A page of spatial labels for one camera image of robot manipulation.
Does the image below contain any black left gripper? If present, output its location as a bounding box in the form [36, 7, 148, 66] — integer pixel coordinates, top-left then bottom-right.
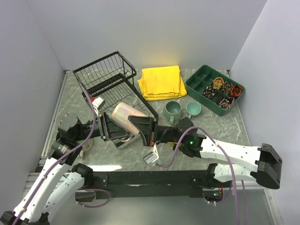
[74, 110, 131, 141]

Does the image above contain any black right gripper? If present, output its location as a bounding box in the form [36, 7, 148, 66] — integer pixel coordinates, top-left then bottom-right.
[128, 115, 184, 147]

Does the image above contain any pink iridescent mug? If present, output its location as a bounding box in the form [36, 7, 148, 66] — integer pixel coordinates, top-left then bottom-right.
[111, 102, 147, 143]

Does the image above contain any grey-green ceramic mug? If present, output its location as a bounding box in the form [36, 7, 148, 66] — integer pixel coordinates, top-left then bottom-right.
[163, 101, 182, 126]

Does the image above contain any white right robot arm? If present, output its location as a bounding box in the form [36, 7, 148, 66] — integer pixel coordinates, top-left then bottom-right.
[128, 116, 283, 189]

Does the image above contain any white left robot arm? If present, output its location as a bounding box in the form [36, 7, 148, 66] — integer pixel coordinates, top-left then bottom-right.
[0, 113, 130, 225]

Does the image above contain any white floral cup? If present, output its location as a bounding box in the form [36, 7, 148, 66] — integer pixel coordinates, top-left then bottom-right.
[79, 138, 94, 158]

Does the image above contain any folded yellow cloth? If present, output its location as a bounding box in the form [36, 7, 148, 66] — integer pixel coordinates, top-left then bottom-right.
[138, 65, 187, 101]

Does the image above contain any teal ceramic cup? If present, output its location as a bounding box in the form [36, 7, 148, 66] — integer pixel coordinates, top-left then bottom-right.
[186, 101, 202, 119]

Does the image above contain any black floral rolled tie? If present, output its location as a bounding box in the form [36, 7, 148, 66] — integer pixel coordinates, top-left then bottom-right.
[202, 85, 218, 99]

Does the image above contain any green divided organizer tray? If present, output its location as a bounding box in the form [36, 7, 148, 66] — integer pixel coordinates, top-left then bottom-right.
[185, 65, 246, 116]

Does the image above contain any pink patterned rolled tie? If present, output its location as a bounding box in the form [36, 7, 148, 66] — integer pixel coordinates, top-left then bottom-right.
[219, 97, 235, 110]

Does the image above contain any yellow rolled tie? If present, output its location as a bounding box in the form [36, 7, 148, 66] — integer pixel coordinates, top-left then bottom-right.
[213, 76, 224, 90]

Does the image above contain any dark patterned rolled tie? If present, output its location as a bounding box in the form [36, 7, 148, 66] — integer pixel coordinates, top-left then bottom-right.
[220, 82, 233, 95]

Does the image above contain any orange black rolled tie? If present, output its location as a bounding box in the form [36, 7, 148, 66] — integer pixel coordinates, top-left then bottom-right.
[229, 85, 243, 99]

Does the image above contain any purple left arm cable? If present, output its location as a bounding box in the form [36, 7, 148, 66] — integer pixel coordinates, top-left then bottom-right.
[10, 90, 115, 225]

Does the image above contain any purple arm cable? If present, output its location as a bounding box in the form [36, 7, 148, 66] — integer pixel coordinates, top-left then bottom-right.
[10, 90, 115, 225]
[156, 126, 248, 225]

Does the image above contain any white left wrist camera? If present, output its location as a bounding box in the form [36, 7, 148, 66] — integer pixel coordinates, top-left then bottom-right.
[92, 96, 105, 111]

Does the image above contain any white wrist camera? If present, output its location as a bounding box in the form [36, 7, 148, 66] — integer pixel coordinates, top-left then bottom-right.
[143, 145, 159, 165]
[92, 96, 105, 111]

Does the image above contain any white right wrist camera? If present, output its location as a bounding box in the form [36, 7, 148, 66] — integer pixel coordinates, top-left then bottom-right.
[143, 145, 159, 165]

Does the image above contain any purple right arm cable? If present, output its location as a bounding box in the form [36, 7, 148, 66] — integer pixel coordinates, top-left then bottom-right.
[156, 126, 248, 225]

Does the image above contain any black wire dish rack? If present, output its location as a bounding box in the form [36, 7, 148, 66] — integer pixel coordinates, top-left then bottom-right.
[73, 51, 158, 147]

